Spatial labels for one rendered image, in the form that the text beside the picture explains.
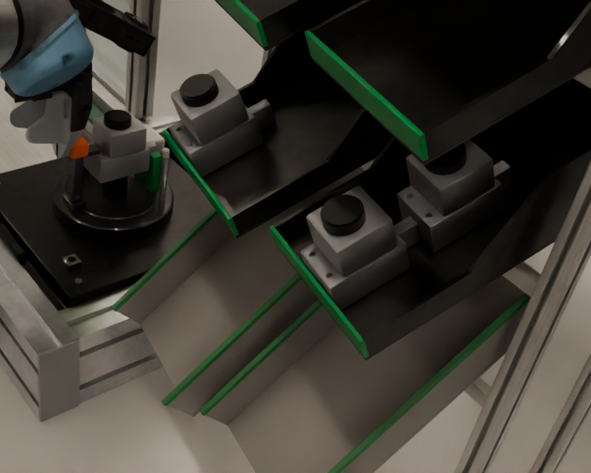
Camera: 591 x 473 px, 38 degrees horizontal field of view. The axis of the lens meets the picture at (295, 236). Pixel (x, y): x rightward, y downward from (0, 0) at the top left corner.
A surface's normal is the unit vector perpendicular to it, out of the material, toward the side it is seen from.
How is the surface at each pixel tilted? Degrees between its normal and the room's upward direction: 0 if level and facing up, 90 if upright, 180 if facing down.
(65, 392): 90
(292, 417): 45
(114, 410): 0
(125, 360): 90
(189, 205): 0
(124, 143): 90
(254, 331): 90
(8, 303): 0
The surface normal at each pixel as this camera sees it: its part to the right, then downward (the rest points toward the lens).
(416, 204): -0.22, -0.63
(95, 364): 0.62, 0.55
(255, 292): -0.50, -0.42
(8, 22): 0.93, 0.14
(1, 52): 0.77, 0.63
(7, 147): 0.16, -0.78
